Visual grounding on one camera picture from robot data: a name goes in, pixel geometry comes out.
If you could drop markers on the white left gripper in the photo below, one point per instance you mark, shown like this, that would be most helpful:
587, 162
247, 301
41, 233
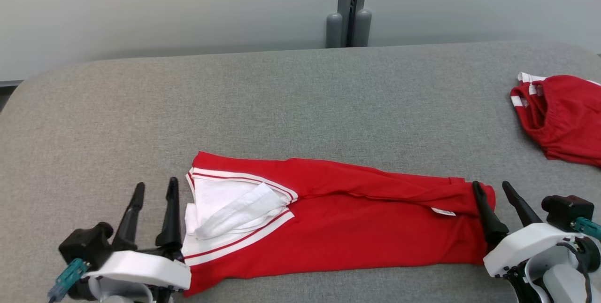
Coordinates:
141, 268

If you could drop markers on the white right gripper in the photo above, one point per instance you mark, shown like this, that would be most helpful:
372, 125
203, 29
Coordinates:
521, 244

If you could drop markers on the red shorts with white trim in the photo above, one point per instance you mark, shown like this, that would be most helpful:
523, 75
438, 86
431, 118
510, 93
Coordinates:
568, 115

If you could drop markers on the red jersey with white sleeves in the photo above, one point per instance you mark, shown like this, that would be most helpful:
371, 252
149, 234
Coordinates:
357, 228

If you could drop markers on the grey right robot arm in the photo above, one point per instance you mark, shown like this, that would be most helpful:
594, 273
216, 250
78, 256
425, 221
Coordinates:
563, 284

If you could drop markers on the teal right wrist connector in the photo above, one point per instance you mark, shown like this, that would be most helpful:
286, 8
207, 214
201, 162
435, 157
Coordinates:
589, 228

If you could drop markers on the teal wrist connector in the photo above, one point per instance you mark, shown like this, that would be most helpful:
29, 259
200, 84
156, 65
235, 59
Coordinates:
589, 228
68, 277

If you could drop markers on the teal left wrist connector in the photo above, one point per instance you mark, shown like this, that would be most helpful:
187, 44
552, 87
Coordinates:
68, 277

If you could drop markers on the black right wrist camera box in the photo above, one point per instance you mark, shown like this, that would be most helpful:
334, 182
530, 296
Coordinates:
566, 211

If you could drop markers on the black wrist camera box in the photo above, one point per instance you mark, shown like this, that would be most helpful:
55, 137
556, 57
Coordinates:
87, 244
566, 211

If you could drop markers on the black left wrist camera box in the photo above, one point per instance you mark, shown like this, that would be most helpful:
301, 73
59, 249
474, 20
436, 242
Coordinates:
87, 244

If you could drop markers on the grey partition joint post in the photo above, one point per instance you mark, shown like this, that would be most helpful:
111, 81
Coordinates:
350, 7

